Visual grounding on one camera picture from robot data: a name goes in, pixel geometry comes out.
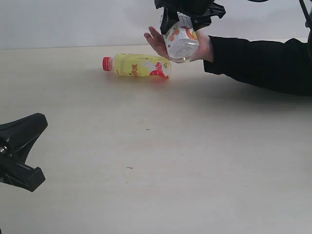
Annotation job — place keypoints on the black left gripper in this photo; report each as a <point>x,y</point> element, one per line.
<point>16,140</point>

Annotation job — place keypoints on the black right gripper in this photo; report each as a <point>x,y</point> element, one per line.
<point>200,12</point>

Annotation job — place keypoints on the white tea bottle fruit label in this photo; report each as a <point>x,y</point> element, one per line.
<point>181,40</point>

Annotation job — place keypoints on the yellow bottle with red cap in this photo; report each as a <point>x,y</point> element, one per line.
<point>137,65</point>

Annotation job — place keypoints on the black sleeved forearm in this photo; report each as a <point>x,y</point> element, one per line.
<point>284,67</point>

